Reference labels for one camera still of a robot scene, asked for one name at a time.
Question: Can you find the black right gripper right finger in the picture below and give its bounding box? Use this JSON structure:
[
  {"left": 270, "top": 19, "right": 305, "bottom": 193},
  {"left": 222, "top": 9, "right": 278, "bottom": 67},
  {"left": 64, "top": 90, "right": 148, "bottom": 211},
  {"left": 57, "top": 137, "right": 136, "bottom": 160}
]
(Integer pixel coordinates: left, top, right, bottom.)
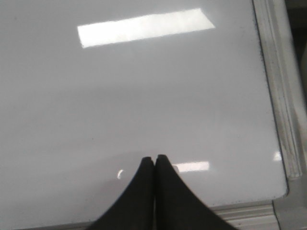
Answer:
[{"left": 155, "top": 155, "right": 235, "bottom": 230}]

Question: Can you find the white whiteboard with aluminium frame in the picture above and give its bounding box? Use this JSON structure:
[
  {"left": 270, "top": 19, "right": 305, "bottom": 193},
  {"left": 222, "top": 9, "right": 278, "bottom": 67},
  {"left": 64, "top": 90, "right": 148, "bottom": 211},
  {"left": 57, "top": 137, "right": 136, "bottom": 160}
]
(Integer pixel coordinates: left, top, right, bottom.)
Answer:
[{"left": 0, "top": 0, "right": 307, "bottom": 230}]

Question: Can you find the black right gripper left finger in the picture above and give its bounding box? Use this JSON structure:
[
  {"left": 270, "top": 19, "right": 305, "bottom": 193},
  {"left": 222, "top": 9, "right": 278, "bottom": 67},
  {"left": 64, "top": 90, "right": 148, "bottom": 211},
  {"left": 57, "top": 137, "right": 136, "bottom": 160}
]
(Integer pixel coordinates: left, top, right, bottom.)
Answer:
[{"left": 91, "top": 157, "right": 154, "bottom": 230}]

